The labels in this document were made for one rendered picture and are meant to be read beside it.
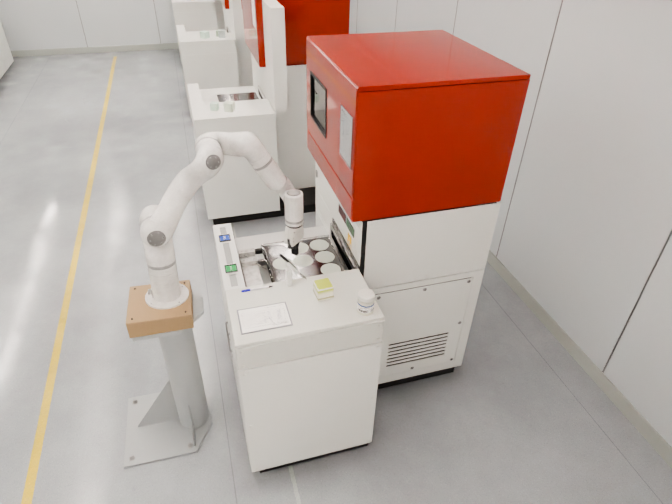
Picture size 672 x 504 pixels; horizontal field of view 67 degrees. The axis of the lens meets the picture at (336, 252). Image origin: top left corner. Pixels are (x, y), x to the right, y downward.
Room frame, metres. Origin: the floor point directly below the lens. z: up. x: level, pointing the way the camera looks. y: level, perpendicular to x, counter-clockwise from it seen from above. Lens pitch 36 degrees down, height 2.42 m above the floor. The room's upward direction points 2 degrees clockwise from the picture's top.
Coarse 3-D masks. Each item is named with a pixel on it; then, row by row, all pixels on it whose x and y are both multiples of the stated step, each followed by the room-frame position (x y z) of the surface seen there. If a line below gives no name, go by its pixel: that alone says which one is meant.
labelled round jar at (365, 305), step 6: (366, 288) 1.63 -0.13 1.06; (360, 294) 1.59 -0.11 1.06; (366, 294) 1.59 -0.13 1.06; (372, 294) 1.59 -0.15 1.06; (360, 300) 1.57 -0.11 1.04; (366, 300) 1.56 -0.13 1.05; (372, 300) 1.57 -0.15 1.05; (360, 306) 1.57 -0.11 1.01; (366, 306) 1.56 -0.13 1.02; (372, 306) 1.57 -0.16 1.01; (360, 312) 1.57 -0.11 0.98; (366, 312) 1.56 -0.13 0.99; (372, 312) 1.58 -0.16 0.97
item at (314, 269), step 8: (304, 240) 2.20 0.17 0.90; (312, 240) 2.20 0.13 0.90; (328, 240) 2.21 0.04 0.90; (264, 248) 2.13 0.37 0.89; (272, 248) 2.12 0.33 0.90; (280, 248) 2.12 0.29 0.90; (328, 248) 2.13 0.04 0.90; (272, 256) 2.05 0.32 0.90; (288, 256) 2.05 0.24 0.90; (312, 256) 2.06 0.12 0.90; (336, 256) 2.07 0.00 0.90; (272, 264) 1.99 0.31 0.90; (312, 264) 1.99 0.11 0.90; (320, 264) 1.99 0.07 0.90; (272, 272) 1.92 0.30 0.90; (280, 272) 1.92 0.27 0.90; (304, 272) 1.93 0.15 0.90; (312, 272) 1.93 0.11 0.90; (320, 272) 1.93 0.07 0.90; (280, 280) 1.86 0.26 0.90
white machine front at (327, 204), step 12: (324, 180) 2.48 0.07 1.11; (324, 192) 2.47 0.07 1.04; (324, 204) 2.47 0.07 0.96; (336, 204) 2.25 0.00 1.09; (324, 216) 2.47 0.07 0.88; (336, 216) 2.25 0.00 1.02; (336, 228) 2.26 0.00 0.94; (360, 228) 1.90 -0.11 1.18; (360, 240) 1.89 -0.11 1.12; (360, 252) 1.89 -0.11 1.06; (360, 264) 1.89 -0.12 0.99
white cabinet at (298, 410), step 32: (352, 352) 1.52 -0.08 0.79; (256, 384) 1.39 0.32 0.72; (288, 384) 1.43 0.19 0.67; (320, 384) 1.48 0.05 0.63; (352, 384) 1.52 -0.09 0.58; (256, 416) 1.39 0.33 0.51; (288, 416) 1.43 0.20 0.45; (320, 416) 1.48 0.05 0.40; (352, 416) 1.52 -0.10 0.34; (256, 448) 1.38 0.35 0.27; (288, 448) 1.43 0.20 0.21; (320, 448) 1.48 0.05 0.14; (352, 448) 1.56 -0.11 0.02
